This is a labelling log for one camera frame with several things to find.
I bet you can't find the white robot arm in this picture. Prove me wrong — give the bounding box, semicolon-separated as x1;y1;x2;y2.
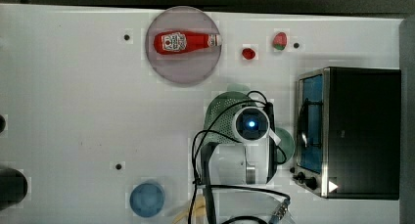
200;106;281;224

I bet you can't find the strawberry toy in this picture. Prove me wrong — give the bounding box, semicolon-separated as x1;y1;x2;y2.
272;32;288;51

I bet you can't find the pink round plate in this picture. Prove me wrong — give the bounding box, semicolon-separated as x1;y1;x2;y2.
145;6;223;85

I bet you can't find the green perforated strainer bowl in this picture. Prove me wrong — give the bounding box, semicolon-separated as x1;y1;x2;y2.
204;91;257;144

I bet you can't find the red ketchup bottle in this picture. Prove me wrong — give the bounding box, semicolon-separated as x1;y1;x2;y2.
153;30;222;55

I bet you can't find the red tomato toy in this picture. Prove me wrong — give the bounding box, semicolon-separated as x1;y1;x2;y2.
242;48;255;60

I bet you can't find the green mug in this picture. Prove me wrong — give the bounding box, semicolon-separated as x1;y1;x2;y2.
275;127;296;164

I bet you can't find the blue bowl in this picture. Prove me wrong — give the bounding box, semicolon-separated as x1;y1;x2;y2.
129;181;165;218

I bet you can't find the yellow banana toy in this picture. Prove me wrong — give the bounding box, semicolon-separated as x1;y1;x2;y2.
171;197;207;224

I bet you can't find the black toaster oven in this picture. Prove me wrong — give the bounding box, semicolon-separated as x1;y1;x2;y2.
291;67;401;201

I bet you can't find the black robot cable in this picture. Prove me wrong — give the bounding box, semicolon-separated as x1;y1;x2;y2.
187;90;292;224

